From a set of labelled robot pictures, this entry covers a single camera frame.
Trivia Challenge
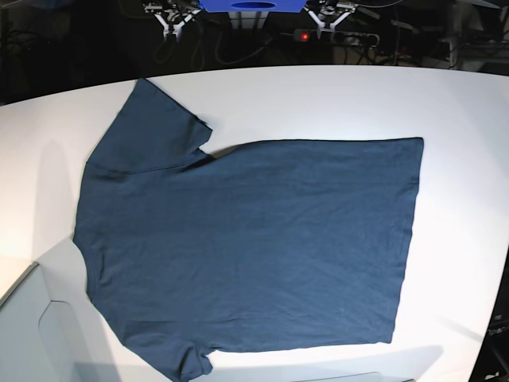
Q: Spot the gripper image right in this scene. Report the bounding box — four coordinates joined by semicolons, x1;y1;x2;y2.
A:
304;2;358;39

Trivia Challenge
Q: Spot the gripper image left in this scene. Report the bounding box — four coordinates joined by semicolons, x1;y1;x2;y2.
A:
143;2;201;40

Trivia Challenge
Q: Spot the dark blue T-shirt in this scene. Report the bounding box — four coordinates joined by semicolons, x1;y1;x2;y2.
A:
73;79;424;381

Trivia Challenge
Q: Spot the black power strip red light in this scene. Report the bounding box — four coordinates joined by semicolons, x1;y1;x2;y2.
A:
292;29;379;47

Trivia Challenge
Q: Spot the blue box with oval hole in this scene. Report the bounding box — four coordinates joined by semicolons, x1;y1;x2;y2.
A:
199;0;306;13

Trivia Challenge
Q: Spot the grey bin at table corner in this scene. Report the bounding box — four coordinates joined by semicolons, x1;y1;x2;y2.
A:
0;261;80;382

